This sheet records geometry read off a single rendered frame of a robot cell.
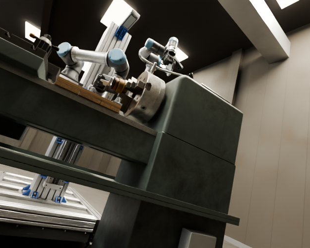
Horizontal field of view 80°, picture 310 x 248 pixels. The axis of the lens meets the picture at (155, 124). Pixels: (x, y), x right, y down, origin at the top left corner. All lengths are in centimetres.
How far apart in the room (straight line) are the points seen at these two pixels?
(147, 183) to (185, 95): 53
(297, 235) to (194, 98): 306
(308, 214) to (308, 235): 28
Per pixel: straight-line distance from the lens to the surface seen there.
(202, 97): 118
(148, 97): 104
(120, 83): 112
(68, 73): 167
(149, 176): 93
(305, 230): 379
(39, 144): 1051
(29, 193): 181
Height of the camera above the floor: 61
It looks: 17 degrees up
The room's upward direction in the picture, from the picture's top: 18 degrees clockwise
